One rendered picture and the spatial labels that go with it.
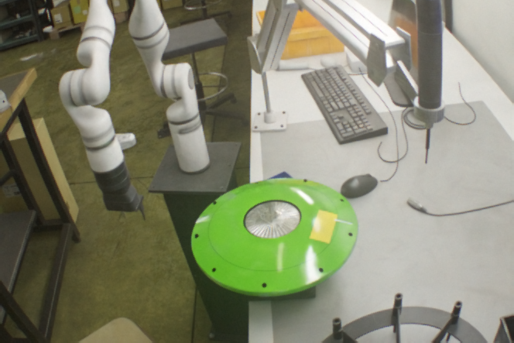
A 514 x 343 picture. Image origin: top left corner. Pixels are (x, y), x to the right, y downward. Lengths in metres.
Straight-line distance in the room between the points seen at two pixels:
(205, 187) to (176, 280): 1.00
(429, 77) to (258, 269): 0.43
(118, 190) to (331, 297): 0.48
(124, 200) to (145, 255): 1.52
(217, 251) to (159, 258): 1.59
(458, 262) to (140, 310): 1.58
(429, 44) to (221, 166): 0.96
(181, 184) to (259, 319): 0.61
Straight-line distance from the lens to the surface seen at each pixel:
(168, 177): 1.48
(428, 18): 0.63
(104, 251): 2.62
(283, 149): 1.38
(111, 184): 0.97
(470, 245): 1.09
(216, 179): 1.42
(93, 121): 0.91
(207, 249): 0.89
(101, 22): 0.95
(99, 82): 0.86
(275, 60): 1.32
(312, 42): 1.89
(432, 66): 0.65
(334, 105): 1.52
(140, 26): 1.15
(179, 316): 2.18
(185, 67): 1.32
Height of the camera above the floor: 1.69
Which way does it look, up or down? 33 degrees down
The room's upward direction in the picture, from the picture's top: 9 degrees counter-clockwise
